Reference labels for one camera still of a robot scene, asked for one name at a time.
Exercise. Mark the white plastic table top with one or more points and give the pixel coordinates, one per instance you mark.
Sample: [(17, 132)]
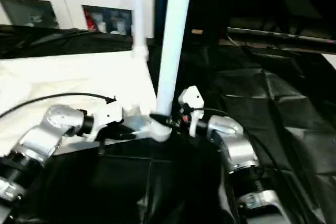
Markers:
[(65, 77)]

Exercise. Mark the white plastic table leg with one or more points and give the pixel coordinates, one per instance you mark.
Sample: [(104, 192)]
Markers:
[(138, 11), (173, 37)]

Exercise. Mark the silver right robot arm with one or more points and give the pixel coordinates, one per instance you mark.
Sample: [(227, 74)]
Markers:
[(228, 129)]

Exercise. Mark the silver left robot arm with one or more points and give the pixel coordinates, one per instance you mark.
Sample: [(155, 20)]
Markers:
[(60, 121)]

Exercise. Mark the black mat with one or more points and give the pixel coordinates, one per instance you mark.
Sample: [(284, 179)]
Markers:
[(262, 103)]

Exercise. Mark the white mug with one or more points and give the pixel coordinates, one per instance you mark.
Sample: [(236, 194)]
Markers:
[(102, 26)]

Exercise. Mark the red bottle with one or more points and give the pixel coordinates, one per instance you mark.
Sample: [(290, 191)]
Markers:
[(88, 20)]

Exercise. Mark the white flat board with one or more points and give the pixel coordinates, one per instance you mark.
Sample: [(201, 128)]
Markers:
[(330, 60)]

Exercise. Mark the grey metal rail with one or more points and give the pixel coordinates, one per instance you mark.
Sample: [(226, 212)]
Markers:
[(275, 35)]

